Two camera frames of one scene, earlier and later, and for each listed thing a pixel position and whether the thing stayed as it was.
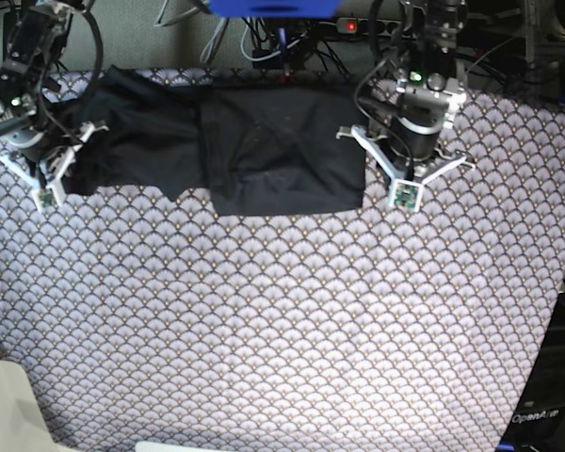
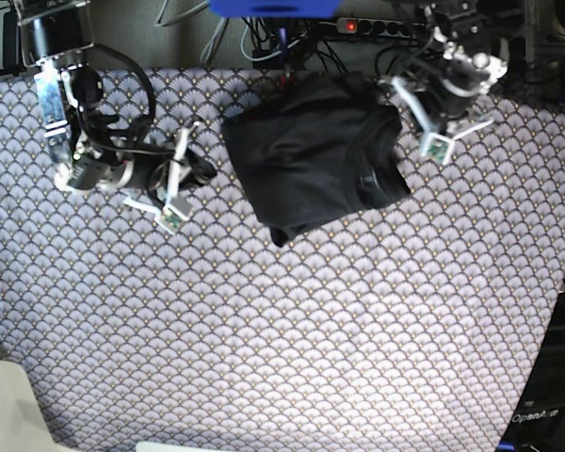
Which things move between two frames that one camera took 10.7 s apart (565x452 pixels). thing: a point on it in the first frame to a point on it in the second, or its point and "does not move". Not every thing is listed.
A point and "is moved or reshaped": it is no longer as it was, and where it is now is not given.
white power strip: x=369 y=26 does not move
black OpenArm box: x=549 y=416 does not move
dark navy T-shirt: x=269 y=140 is moved or reshaped
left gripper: x=42 y=159 to x=178 y=158
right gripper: x=402 y=140 to x=395 y=81
